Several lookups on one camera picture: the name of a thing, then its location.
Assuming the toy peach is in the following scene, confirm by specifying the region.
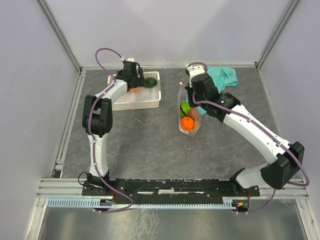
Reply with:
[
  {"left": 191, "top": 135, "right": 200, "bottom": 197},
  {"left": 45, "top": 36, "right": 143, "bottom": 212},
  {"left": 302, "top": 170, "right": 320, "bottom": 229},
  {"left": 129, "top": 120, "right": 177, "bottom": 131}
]
[{"left": 130, "top": 87, "right": 140, "bottom": 93}]

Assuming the dark green toy avocado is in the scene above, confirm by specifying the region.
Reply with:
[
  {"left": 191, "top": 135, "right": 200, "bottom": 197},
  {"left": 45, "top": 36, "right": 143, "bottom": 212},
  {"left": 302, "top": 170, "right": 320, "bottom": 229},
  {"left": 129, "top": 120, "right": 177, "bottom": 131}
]
[{"left": 144, "top": 77, "right": 158, "bottom": 88}]

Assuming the green toy watermelon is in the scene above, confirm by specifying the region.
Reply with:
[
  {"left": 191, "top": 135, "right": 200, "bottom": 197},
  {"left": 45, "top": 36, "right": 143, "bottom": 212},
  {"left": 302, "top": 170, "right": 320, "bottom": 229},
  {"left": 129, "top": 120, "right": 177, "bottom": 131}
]
[{"left": 179, "top": 101, "right": 191, "bottom": 118}]

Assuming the clear zip top bag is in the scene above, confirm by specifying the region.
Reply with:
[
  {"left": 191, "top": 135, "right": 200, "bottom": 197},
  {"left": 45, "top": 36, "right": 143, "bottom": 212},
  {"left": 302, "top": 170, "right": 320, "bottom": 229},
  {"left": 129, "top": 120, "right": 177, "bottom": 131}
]
[{"left": 177, "top": 82, "right": 202, "bottom": 137}]

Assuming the toy orange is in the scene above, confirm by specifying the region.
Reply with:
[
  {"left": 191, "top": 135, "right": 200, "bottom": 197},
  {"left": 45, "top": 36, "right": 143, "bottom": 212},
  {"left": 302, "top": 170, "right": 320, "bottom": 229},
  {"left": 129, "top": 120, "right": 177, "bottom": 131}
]
[{"left": 180, "top": 116, "right": 195, "bottom": 131}]

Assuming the brown toy kiwi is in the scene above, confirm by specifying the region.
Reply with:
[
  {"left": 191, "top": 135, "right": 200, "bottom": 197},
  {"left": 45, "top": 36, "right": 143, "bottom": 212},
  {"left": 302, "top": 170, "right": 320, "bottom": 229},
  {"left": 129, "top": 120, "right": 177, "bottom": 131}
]
[{"left": 188, "top": 107, "right": 199, "bottom": 121}]

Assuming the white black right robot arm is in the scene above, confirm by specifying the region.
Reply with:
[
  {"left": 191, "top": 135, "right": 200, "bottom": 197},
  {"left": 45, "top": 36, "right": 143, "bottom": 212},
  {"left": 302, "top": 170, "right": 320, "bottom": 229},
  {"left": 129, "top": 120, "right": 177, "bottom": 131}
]
[{"left": 186, "top": 73, "right": 305, "bottom": 196}]

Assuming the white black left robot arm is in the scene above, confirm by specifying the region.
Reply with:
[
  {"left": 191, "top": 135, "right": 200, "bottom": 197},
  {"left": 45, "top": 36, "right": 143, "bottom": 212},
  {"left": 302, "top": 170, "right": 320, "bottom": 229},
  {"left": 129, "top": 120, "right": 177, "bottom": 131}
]
[{"left": 82, "top": 57, "right": 144, "bottom": 195}]

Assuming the teal cloth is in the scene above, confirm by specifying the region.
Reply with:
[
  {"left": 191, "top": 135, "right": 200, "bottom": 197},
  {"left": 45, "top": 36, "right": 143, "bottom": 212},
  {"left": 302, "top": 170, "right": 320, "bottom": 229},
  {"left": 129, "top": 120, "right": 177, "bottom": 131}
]
[{"left": 197, "top": 66, "right": 239, "bottom": 117}]

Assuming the white perforated plastic basket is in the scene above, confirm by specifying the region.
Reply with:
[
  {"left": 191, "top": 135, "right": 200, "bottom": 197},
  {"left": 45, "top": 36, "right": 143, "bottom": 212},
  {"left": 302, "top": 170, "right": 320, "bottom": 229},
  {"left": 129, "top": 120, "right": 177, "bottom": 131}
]
[{"left": 112, "top": 71, "right": 162, "bottom": 111}]

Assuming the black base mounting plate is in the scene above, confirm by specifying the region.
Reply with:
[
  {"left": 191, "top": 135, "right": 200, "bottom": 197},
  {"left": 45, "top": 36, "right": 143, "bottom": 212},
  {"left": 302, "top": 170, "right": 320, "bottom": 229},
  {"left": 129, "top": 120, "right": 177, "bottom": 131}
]
[{"left": 82, "top": 178, "right": 260, "bottom": 205}]

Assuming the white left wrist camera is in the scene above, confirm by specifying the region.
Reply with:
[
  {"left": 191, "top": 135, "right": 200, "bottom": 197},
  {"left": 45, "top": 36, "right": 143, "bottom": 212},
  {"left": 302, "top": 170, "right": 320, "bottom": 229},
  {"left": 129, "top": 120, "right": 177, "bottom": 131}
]
[{"left": 123, "top": 57, "right": 135, "bottom": 62}]

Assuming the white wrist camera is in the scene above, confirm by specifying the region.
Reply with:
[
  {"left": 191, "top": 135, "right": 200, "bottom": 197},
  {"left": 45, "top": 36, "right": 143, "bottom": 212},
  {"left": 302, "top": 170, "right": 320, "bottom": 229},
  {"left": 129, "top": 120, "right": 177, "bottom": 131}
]
[
  {"left": 186, "top": 62, "right": 208, "bottom": 81},
  {"left": 123, "top": 57, "right": 135, "bottom": 62}
]

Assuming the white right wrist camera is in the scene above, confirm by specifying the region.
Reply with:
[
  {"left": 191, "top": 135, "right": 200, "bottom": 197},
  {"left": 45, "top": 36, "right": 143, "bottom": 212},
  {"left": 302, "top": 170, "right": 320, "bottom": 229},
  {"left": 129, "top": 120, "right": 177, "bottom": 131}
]
[{"left": 186, "top": 62, "right": 208, "bottom": 81}]

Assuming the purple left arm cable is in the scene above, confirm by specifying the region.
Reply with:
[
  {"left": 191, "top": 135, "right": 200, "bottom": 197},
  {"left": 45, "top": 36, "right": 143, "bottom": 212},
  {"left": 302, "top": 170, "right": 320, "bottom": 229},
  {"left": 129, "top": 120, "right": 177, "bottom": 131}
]
[{"left": 89, "top": 47, "right": 135, "bottom": 214}]

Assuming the light blue cable duct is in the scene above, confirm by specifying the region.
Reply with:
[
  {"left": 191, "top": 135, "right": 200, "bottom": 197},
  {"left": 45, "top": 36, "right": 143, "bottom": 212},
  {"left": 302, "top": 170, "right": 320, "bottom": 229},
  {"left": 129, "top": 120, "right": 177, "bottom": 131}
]
[{"left": 46, "top": 197, "right": 238, "bottom": 210}]

